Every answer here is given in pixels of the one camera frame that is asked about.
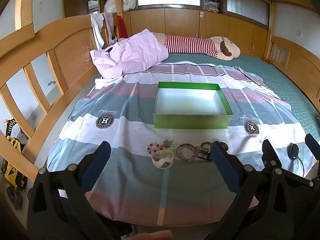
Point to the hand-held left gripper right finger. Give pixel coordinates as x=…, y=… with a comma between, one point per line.
x=226, y=166

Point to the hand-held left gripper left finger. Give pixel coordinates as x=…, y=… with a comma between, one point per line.
x=96, y=162

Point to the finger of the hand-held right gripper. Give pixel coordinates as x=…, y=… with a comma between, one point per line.
x=313, y=143
x=271, y=155

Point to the wide brown bangle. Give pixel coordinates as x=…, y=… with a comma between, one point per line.
x=178, y=152

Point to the green cardboard box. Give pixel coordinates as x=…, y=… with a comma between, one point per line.
x=190, y=121

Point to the black oval device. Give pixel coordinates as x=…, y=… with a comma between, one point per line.
x=293, y=151

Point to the plaid bedsheet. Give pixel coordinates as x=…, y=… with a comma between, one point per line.
x=125, y=180

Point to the green stone trinket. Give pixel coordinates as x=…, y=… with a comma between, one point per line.
x=168, y=143

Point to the green mattress cover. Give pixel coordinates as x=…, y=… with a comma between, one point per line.
x=287, y=85

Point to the wooden bed footboard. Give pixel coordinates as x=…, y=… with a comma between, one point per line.
x=300, y=62

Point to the yellow toy truck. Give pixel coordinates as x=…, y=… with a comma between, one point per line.
x=12, y=175

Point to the yellow toy excavator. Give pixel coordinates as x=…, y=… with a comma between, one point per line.
x=12, y=136

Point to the pink quilt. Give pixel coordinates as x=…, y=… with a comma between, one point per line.
x=135, y=52

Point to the wooden bed headboard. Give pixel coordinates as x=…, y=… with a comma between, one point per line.
x=70, y=47

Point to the striped plush toy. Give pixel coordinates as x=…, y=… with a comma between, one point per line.
x=190, y=43

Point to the white hanging shirt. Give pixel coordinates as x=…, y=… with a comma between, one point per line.
x=97, y=30

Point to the red hanging garment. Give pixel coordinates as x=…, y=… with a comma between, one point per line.
x=122, y=27

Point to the pink hanging garment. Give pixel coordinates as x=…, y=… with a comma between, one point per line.
x=109, y=23

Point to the white plastic bag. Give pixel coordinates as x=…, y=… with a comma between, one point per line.
x=120, y=0

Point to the white wall switch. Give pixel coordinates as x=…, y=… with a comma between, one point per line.
x=298, y=32

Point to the wooden wall cabinets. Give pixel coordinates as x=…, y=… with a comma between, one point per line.
x=180, y=20

